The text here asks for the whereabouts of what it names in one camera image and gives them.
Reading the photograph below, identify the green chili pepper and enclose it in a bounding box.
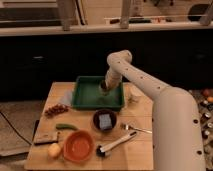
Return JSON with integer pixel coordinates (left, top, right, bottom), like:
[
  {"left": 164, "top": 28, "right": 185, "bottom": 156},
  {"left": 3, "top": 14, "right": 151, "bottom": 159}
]
[{"left": 56, "top": 124, "right": 78, "bottom": 131}]

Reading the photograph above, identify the brown grape bunch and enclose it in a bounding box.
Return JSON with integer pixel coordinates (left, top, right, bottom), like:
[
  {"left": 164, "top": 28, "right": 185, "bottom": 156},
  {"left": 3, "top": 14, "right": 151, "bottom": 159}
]
[{"left": 44, "top": 104, "right": 68, "bottom": 117}]

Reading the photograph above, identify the dark bowl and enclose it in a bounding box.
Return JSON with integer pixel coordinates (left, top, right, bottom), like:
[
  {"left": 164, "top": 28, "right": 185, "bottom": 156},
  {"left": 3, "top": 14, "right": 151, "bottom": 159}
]
[{"left": 92, "top": 109, "right": 117, "bottom": 132}]

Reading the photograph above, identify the blue grey sponge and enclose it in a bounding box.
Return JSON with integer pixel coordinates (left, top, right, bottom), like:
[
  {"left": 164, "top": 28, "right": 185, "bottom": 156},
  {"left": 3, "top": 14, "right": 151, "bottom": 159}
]
[{"left": 99, "top": 114, "right": 112, "bottom": 130}]

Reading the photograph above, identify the white handled dish brush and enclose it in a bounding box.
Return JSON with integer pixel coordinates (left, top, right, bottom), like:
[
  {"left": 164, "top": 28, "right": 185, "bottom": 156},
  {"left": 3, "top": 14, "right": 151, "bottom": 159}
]
[{"left": 96, "top": 131, "right": 137, "bottom": 157}]

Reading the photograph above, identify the clear plastic bag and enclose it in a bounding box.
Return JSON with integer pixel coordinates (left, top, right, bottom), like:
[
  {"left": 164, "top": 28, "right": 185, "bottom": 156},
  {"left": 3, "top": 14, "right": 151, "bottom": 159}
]
[{"left": 59, "top": 90, "right": 73, "bottom": 107}]

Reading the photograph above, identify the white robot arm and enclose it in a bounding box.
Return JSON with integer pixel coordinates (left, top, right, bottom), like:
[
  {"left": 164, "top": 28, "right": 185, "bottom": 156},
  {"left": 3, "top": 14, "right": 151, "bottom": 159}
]
[{"left": 102, "top": 50, "right": 206, "bottom": 171}]

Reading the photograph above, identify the white cup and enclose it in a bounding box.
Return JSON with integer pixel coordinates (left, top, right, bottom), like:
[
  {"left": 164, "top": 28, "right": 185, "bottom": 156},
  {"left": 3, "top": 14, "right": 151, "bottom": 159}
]
[{"left": 128, "top": 86, "right": 142, "bottom": 103}]

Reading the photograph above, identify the orange bowl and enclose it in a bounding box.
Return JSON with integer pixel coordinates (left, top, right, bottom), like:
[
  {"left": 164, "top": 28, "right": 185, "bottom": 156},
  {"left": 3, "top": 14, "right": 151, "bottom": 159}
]
[{"left": 63, "top": 130, "right": 94, "bottom": 163}]

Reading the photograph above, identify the green plastic tray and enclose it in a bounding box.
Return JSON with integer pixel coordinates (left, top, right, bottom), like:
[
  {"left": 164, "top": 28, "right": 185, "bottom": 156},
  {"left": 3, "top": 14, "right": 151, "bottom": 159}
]
[{"left": 72, "top": 76, "right": 125, "bottom": 111}]

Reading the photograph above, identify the dark cup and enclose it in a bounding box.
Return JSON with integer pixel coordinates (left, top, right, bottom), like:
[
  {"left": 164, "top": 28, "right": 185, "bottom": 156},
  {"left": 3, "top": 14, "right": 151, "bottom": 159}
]
[{"left": 100, "top": 81, "right": 108, "bottom": 95}]

